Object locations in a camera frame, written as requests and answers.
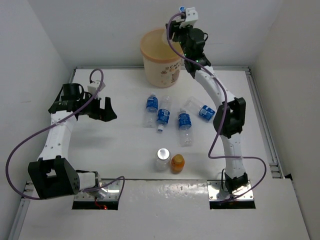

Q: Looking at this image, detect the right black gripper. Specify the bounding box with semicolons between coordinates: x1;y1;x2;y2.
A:
168;20;194;58

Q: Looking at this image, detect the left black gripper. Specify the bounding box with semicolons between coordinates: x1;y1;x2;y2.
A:
78;92;116;122

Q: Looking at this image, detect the blue label bottle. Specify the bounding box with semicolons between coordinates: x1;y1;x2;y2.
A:
183;96;216;122
156;95;172;133
143;92;159;128
177;108;194;147

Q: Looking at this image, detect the clear unlabelled plastic bottle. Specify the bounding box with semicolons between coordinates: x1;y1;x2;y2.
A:
179;6;186;15

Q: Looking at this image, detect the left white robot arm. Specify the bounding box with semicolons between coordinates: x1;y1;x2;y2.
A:
28;80;117;200

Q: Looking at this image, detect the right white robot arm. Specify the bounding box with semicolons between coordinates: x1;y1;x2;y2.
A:
165;20;248;193

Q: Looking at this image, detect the beige plastic waste bin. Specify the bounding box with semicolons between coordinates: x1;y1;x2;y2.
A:
140;28;182;88

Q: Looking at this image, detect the clear jar white lid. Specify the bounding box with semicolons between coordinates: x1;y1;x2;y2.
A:
155;148;171;171

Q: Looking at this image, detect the orange juice bottle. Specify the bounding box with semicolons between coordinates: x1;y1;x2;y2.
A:
170;154;185;174

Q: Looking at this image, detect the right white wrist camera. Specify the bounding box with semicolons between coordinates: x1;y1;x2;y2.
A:
179;7;199;28

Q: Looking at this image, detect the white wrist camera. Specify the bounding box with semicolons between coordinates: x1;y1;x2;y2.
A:
87;80;106;98
179;7;199;28

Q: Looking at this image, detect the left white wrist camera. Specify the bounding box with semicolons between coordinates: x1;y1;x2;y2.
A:
87;80;106;98

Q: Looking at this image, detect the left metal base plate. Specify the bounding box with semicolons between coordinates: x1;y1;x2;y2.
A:
73;176;125;202

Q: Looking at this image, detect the metal base plate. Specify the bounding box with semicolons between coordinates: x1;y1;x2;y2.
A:
207;180;254;202
73;176;125;202

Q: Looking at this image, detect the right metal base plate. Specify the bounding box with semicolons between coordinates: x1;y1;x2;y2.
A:
207;180;254;202

